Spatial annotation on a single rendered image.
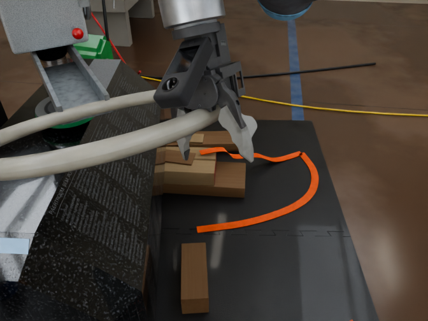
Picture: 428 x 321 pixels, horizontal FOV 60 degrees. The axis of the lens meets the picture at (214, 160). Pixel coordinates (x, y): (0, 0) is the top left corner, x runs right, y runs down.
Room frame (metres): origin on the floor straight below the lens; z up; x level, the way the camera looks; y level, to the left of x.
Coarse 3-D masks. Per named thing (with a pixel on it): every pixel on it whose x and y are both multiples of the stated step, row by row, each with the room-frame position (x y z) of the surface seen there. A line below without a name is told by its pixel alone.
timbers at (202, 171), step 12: (204, 156) 1.76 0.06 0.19; (216, 156) 1.81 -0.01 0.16; (168, 168) 1.65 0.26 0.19; (180, 168) 1.65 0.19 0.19; (192, 168) 1.65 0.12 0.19; (204, 168) 1.65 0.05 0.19; (168, 180) 1.63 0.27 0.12; (180, 180) 1.62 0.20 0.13; (192, 180) 1.62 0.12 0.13; (204, 180) 1.61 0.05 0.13
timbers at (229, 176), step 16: (176, 144) 2.04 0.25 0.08; (192, 144) 2.04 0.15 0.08; (208, 144) 2.04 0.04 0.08; (224, 144) 2.04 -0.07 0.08; (224, 176) 1.69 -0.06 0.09; (240, 176) 1.69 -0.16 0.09; (176, 192) 1.62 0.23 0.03; (192, 192) 1.61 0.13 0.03; (208, 192) 1.61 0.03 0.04; (224, 192) 1.60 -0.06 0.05; (240, 192) 1.59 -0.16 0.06
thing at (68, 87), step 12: (72, 48) 1.09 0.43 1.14; (36, 60) 1.00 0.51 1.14; (48, 72) 1.02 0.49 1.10; (60, 72) 1.01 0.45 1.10; (72, 72) 1.01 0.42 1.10; (84, 72) 0.97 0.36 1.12; (48, 84) 0.85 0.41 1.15; (60, 84) 0.93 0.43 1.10; (72, 84) 0.93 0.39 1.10; (84, 84) 0.93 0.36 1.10; (96, 84) 0.84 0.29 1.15; (60, 96) 0.86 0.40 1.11; (72, 96) 0.86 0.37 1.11; (84, 96) 0.86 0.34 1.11; (96, 96) 0.86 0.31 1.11; (108, 96) 0.79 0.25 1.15; (60, 108) 0.73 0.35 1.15
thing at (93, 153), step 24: (120, 96) 0.80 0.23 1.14; (144, 96) 0.79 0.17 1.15; (48, 120) 0.70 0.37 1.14; (72, 120) 0.74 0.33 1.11; (168, 120) 0.43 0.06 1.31; (192, 120) 0.44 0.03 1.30; (216, 120) 0.48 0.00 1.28; (0, 144) 0.58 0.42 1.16; (96, 144) 0.37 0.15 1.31; (120, 144) 0.38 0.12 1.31; (144, 144) 0.39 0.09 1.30; (0, 168) 0.36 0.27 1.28; (24, 168) 0.35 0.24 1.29; (48, 168) 0.35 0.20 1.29; (72, 168) 0.35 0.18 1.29
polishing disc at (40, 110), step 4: (44, 100) 1.19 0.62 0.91; (48, 100) 1.19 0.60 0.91; (40, 104) 1.16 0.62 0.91; (44, 104) 1.16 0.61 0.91; (48, 104) 1.16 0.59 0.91; (52, 104) 1.16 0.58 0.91; (36, 108) 1.13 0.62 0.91; (40, 108) 1.13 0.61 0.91; (44, 108) 1.13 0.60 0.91; (48, 108) 1.13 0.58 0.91; (52, 108) 1.13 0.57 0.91; (36, 112) 1.11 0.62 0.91; (40, 112) 1.11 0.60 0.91; (44, 112) 1.11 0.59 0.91; (48, 112) 1.11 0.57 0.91; (52, 112) 1.11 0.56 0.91; (36, 116) 1.09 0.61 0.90; (40, 116) 1.08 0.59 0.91; (60, 124) 1.05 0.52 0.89
